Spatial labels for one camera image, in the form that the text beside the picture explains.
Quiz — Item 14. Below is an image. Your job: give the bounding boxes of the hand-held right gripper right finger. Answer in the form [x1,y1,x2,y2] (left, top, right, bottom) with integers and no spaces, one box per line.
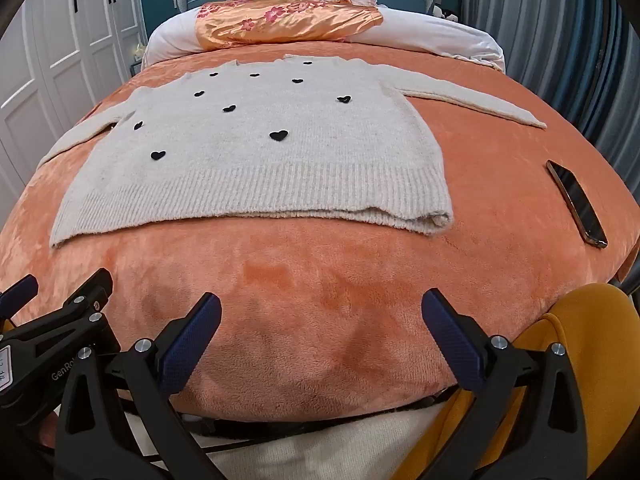
[421,289,588,480]

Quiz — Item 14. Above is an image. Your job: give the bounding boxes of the black smartphone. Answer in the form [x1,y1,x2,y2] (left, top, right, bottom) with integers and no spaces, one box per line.
[546,160,609,249]

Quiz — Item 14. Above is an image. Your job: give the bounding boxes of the golden floral satin pillow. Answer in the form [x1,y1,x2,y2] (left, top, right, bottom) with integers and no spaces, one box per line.
[194,0,385,52]

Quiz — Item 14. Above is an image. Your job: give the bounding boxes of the blue-grey curtain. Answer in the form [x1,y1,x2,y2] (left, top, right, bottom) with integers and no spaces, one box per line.
[460,0,640,196]

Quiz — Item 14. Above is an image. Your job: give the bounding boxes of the white knit cloth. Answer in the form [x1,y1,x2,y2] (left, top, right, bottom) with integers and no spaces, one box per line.
[200,400,451,480]

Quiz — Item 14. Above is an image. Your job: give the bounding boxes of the orange fleece blanket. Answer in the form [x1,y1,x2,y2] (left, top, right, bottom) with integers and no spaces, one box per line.
[0,40,633,421]

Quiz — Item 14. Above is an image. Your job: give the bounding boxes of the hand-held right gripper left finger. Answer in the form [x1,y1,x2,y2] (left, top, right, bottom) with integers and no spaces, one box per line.
[52,292,223,480]

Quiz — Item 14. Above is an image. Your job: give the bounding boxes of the white wardrobe doors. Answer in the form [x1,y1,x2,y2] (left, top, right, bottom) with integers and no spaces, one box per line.
[0,0,146,191]

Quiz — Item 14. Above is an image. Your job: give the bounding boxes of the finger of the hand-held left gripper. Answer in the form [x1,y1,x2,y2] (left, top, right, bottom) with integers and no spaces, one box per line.
[0,275,40,320]
[5,268,121,356]

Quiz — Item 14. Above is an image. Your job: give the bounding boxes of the beige sweater with black hearts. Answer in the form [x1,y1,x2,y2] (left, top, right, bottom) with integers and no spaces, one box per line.
[37,54,548,250]

